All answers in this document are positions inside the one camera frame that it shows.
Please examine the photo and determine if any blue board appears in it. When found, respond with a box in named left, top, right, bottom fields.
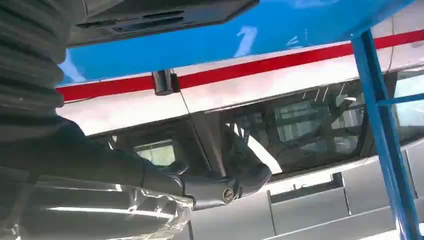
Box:
left=57, top=0, right=416, bottom=86

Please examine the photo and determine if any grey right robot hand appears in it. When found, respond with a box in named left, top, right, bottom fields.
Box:
left=0, top=115, right=273, bottom=240

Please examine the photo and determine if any clear plastic film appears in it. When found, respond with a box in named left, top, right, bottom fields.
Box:
left=132, top=186, right=195, bottom=240

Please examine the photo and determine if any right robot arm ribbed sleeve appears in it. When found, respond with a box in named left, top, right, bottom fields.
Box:
left=0, top=0, right=88, bottom=142

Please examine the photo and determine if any blue metal post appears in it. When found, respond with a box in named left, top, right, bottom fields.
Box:
left=350, top=29, right=424, bottom=240

